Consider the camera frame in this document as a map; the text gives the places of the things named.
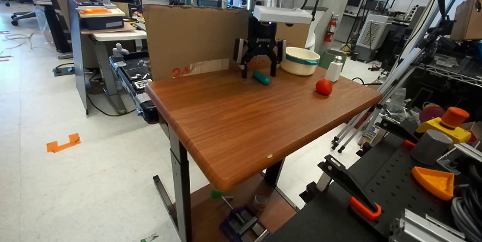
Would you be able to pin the teal oblong object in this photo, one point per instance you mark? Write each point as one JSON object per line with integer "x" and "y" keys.
{"x": 261, "y": 78}

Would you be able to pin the red fire extinguisher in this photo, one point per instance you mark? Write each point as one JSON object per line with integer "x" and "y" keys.
{"x": 331, "y": 29}

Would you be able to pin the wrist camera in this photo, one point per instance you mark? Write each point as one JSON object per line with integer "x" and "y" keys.
{"x": 282, "y": 14}

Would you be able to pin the red tomato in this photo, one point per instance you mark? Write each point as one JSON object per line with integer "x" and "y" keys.
{"x": 324, "y": 87}

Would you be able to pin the cardboard sheet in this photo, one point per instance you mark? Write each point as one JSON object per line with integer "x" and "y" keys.
{"x": 188, "y": 38}

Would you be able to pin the white air cooler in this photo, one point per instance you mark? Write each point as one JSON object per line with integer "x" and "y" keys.
{"x": 371, "y": 36}

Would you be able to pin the small green object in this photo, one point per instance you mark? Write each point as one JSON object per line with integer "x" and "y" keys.
{"x": 216, "y": 193}

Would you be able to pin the cardboard box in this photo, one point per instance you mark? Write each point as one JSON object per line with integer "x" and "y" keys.
{"x": 467, "y": 19}

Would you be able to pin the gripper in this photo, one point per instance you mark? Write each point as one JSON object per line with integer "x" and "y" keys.
{"x": 261, "y": 32}

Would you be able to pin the white shaker bottle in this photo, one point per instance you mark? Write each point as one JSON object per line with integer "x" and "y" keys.
{"x": 333, "y": 70}

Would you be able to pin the yellow block with orange cylinder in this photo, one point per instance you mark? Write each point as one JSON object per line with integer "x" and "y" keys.
{"x": 446, "y": 125}

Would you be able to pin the blue bench vise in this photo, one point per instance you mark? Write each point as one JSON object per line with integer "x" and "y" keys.
{"x": 243, "y": 223}

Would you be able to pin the black equipment case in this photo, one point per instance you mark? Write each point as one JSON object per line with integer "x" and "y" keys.
{"x": 135, "y": 80}

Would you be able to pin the aluminium rail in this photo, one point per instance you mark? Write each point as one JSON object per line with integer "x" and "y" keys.
{"x": 421, "y": 228}

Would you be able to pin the white bowl with teal band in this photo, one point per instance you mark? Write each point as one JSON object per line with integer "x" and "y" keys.
{"x": 299, "y": 63}

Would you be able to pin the green bin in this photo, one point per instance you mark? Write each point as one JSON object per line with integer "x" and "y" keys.
{"x": 328, "y": 59}

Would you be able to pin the orange wedge block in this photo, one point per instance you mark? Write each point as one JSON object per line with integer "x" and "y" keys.
{"x": 435, "y": 182}

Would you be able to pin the grey partition panel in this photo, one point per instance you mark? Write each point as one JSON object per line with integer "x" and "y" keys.
{"x": 77, "y": 57}

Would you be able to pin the white spray bottle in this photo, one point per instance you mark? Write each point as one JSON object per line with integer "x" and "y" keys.
{"x": 119, "y": 51}

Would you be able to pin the grey standing desk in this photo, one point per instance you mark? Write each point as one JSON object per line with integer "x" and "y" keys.
{"x": 107, "y": 46}

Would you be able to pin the black clamp with orange grip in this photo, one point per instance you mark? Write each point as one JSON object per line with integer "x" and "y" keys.
{"x": 352, "y": 185}

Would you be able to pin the grey cylinder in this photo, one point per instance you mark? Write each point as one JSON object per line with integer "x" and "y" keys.
{"x": 430, "y": 147}

